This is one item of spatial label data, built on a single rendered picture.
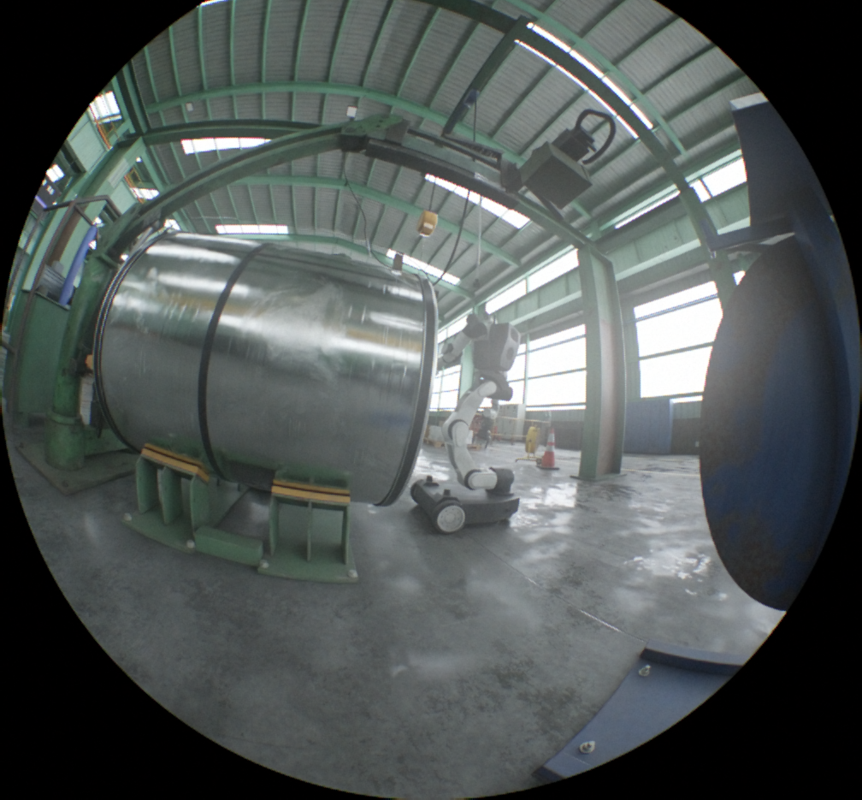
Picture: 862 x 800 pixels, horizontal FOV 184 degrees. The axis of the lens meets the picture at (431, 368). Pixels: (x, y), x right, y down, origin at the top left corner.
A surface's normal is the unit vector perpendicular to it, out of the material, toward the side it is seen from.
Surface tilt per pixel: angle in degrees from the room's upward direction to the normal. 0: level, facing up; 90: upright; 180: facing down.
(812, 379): 90
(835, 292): 90
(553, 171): 177
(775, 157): 180
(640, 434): 90
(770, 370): 90
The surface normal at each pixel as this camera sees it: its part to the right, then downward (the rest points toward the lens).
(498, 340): -0.65, -0.27
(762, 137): -0.12, 0.97
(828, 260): -0.84, -0.20
